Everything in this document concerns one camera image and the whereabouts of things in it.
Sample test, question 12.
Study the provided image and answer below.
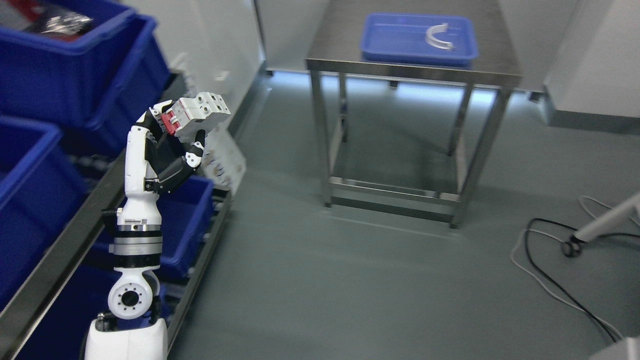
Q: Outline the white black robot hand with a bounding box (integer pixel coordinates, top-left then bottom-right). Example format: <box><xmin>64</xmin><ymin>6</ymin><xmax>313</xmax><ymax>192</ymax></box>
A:
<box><xmin>116</xmin><ymin>100</ymin><xmax>206</xmax><ymax>231</ymax></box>

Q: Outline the grey circuit breaker red switch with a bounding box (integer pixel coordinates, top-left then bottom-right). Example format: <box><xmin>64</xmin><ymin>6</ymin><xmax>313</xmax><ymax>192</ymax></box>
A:
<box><xmin>160</xmin><ymin>91</ymin><xmax>231</xmax><ymax>143</ymax></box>

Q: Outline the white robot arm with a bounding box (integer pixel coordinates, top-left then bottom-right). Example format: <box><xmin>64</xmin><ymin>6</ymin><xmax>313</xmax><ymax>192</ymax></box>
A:
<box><xmin>82</xmin><ymin>223</ymin><xmax>169</xmax><ymax>360</ymax></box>

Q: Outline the white printed sign board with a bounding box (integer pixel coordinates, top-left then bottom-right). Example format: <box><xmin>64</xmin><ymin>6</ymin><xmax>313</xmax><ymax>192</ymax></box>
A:
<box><xmin>201</xmin><ymin>125</ymin><xmax>247</xmax><ymax>196</ymax></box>

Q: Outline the blue storage bin upper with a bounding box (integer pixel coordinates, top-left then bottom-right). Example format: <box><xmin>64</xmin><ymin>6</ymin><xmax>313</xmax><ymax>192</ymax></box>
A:
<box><xmin>0</xmin><ymin>0</ymin><xmax>170</xmax><ymax>126</ymax></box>

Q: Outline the blue storage bin left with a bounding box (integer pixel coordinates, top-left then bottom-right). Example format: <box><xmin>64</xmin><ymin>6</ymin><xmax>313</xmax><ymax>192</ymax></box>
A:
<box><xmin>0</xmin><ymin>116</ymin><xmax>87</xmax><ymax>308</ymax></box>

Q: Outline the stainless steel table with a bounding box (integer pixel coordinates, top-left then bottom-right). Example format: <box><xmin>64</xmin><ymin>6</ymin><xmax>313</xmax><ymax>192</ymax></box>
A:
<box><xmin>305</xmin><ymin>0</ymin><xmax>522</xmax><ymax>231</ymax></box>

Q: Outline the blue plastic tray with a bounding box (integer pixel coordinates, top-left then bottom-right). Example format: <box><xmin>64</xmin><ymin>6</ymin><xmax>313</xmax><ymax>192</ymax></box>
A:
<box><xmin>359</xmin><ymin>13</ymin><xmax>480</xmax><ymax>68</ymax></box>

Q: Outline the white curved pipe clamp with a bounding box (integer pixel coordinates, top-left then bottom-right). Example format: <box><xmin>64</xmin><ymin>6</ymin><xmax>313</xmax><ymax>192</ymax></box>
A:
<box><xmin>425</xmin><ymin>22</ymin><xmax>455</xmax><ymax>51</ymax></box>

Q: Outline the white stand leg with caster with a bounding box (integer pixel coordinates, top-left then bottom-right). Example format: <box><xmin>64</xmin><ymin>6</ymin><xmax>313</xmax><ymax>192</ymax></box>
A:
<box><xmin>561</xmin><ymin>192</ymin><xmax>640</xmax><ymax>258</ymax></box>

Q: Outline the black cable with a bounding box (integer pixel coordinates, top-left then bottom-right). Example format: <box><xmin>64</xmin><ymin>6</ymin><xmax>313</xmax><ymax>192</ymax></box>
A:
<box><xmin>525</xmin><ymin>217</ymin><xmax>640</xmax><ymax>343</ymax></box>

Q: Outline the white cable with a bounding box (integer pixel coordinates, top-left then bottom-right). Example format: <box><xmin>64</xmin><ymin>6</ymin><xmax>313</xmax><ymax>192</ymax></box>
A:
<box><xmin>510</xmin><ymin>195</ymin><xmax>640</xmax><ymax>341</ymax></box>

